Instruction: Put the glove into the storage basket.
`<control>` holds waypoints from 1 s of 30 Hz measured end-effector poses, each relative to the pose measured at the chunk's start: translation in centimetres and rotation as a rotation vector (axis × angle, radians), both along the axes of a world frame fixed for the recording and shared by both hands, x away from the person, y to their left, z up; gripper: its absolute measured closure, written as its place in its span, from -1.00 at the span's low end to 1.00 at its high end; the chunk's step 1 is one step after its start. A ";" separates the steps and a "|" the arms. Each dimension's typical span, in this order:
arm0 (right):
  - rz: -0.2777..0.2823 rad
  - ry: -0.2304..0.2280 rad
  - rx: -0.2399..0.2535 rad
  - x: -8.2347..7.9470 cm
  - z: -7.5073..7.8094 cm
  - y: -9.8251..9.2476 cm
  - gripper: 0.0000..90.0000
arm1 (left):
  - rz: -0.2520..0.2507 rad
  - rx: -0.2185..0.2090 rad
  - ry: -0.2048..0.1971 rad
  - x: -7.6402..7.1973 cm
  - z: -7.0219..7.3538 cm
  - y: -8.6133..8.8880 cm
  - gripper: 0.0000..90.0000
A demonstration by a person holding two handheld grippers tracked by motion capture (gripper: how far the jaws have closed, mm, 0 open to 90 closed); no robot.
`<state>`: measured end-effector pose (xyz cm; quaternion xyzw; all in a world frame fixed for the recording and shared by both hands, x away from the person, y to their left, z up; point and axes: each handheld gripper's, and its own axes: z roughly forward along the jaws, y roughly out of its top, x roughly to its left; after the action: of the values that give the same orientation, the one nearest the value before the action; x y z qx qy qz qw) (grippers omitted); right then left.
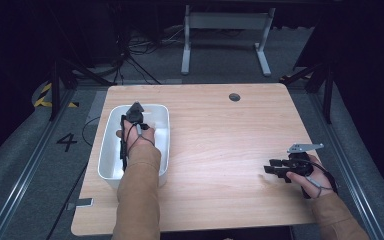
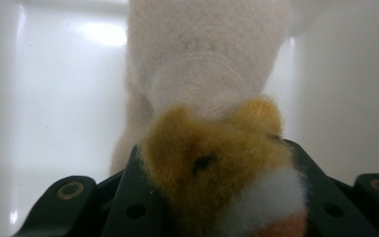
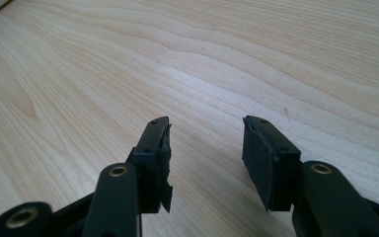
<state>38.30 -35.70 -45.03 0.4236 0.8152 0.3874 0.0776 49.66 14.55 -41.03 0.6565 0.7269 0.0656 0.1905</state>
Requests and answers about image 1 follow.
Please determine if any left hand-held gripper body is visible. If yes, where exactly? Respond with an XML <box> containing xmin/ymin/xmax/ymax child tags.
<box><xmin>125</xmin><ymin>101</ymin><xmax>151</xmax><ymax>131</ymax></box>

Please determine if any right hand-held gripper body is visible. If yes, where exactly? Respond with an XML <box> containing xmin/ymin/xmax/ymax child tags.
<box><xmin>281</xmin><ymin>143</ymin><xmax>325</xmax><ymax>178</ymax></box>

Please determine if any white plastic bin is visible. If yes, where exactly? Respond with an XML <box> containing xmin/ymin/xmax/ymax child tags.
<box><xmin>97</xmin><ymin>103</ymin><xmax>171</xmax><ymax>190</ymax></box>

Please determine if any person's right hand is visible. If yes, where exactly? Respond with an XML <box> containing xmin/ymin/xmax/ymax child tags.
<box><xmin>285</xmin><ymin>153</ymin><xmax>335</xmax><ymax>200</ymax></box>

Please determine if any person's left hand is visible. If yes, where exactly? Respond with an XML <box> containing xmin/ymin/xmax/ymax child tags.
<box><xmin>115</xmin><ymin>122</ymin><xmax>156</xmax><ymax>154</ymax></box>

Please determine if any black metal stand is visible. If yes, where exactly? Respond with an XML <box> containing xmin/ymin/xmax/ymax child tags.
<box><xmin>48</xmin><ymin>58</ymin><xmax>118</xmax><ymax>122</ymax></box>
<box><xmin>278</xmin><ymin>61</ymin><xmax>335</xmax><ymax>125</ymax></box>

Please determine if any yellow and black floor tape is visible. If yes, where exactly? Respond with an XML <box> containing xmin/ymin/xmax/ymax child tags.
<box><xmin>33</xmin><ymin>82</ymin><xmax>80</xmax><ymax>109</ymax></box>

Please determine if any grey tape strip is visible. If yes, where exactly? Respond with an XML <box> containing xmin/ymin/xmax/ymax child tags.
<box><xmin>66</xmin><ymin>197</ymin><xmax>94</xmax><ymax>211</ymax></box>

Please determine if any thin grey cord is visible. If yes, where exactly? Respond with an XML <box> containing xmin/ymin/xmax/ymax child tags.
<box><xmin>304</xmin><ymin>175</ymin><xmax>334</xmax><ymax>199</ymax></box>
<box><xmin>125</xmin><ymin>123</ymin><xmax>156</xmax><ymax>158</ymax></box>

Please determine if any thick black cable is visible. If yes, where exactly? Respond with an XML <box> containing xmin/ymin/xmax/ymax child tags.
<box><xmin>119</xmin><ymin>114</ymin><xmax>130</xmax><ymax>172</ymax></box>
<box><xmin>301</xmin><ymin>159</ymin><xmax>340</xmax><ymax>200</ymax></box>

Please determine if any thin black floor cable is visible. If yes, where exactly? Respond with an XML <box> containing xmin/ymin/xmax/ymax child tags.
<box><xmin>46</xmin><ymin>115</ymin><xmax>102</xmax><ymax>240</ymax></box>

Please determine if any bundle of floor cables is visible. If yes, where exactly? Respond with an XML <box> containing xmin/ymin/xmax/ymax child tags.
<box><xmin>113</xmin><ymin>24</ymin><xmax>188</xmax><ymax>86</ymax></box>

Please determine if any grey metal table frame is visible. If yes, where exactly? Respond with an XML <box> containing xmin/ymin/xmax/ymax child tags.
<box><xmin>180</xmin><ymin>4</ymin><xmax>277</xmax><ymax>77</ymax></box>

